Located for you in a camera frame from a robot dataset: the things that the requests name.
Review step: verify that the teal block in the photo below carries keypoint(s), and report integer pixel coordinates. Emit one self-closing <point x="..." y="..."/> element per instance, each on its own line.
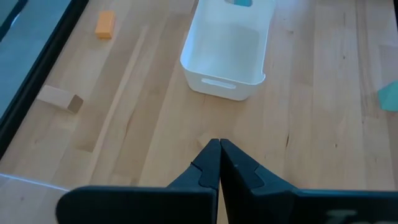
<point x="390" y="98"/>
<point x="241" y="2"/>

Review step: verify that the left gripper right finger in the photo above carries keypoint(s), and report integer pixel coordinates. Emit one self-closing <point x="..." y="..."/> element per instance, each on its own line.
<point x="280" y="205"/>

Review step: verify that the natural wood block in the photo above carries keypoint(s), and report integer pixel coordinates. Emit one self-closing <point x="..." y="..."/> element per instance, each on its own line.
<point x="56" y="97"/>

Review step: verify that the orange block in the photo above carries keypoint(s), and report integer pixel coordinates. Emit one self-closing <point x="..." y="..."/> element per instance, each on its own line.
<point x="104" y="25"/>

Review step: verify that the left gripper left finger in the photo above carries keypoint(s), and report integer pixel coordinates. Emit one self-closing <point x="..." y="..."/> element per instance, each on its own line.
<point x="140" y="205"/>

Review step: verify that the white plastic bin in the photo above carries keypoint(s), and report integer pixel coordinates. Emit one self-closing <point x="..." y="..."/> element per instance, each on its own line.
<point x="224" y="53"/>

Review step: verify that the black aluminium table frame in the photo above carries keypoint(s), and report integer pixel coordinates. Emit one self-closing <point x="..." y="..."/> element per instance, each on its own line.
<point x="41" y="67"/>

